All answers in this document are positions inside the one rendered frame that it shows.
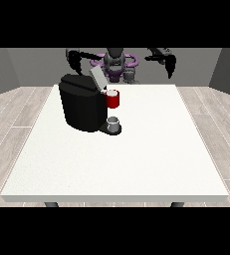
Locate pale grey machine lid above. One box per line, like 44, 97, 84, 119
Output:
89, 65, 109, 91

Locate grey robot trunk purple rings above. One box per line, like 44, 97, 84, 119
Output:
90, 48, 140, 84

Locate small grey cup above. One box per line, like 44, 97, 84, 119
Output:
106, 116, 120, 132

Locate red pod holder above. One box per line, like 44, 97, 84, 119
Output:
105, 89, 121, 110

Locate black coffee machine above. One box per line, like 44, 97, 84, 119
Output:
58, 73, 122, 135

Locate small grey coffee pod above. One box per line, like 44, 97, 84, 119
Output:
122, 68, 136, 84

